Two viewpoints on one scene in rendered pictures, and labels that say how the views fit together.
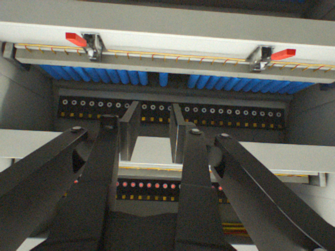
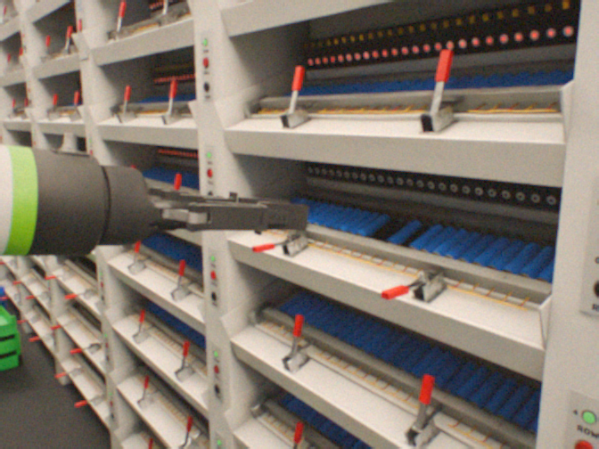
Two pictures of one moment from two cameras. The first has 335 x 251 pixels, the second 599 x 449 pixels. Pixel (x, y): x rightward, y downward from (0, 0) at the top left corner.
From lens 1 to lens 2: 0.54 m
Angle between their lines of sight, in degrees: 53
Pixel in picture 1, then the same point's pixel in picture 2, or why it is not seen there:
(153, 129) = not seen: hidden behind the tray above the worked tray
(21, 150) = (513, 152)
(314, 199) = (253, 79)
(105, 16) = (404, 314)
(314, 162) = (247, 138)
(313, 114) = (274, 175)
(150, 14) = (369, 306)
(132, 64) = (404, 256)
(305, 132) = not seen: hidden behind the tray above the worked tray
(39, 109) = not seen: outside the picture
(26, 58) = (530, 289)
